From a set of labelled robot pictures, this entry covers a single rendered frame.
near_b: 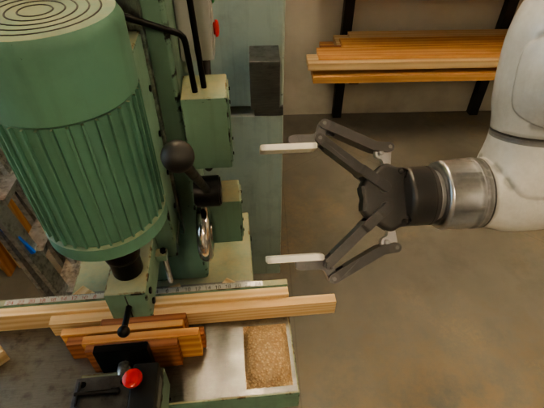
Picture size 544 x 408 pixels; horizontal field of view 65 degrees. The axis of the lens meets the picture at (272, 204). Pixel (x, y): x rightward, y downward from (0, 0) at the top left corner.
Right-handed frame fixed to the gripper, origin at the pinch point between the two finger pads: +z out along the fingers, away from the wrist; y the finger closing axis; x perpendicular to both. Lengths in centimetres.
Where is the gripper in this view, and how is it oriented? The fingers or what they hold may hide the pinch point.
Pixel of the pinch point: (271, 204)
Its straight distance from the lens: 53.2
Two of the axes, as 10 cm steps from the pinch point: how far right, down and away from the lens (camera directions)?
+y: -0.6, -10.0, 0.5
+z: -10.0, 0.5, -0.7
